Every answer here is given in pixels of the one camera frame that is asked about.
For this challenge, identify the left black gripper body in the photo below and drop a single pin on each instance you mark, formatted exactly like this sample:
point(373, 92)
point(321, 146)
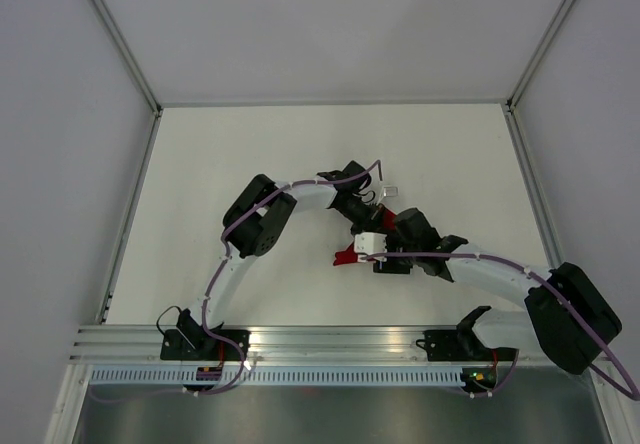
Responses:
point(363, 218)

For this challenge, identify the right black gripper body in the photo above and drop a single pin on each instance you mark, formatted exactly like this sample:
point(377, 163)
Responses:
point(395, 265)

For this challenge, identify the red cloth napkin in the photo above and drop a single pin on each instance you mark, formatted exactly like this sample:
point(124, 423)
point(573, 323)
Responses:
point(345, 258)

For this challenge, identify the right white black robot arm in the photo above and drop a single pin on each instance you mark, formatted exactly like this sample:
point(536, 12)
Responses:
point(560, 311)

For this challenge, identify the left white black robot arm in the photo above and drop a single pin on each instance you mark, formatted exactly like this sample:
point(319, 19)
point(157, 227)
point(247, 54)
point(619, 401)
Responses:
point(251, 228)

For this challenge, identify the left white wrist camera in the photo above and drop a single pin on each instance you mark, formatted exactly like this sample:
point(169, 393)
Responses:
point(388, 191)

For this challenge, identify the aluminium mounting rail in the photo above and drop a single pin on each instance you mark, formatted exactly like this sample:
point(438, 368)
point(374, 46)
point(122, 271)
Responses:
point(270, 345)

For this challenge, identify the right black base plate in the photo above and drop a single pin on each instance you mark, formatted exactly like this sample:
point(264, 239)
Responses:
point(448, 345)

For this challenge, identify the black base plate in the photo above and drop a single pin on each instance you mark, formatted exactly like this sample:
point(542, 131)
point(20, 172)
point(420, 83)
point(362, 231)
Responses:
point(448, 345)
point(175, 347)

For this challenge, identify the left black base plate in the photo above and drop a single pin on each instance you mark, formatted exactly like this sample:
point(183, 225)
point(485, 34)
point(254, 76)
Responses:
point(175, 347)

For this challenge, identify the left aluminium frame post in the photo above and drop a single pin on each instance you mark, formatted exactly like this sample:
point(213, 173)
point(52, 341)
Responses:
point(131, 65)

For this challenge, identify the aluminium frame post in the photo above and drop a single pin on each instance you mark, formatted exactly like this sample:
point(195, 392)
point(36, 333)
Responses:
point(553, 28)
point(131, 65)

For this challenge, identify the white slotted cable duct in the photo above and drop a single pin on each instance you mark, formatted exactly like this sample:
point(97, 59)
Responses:
point(282, 375)

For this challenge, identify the right aluminium frame post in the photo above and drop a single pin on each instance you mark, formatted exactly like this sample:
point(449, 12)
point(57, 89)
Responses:
point(553, 28)

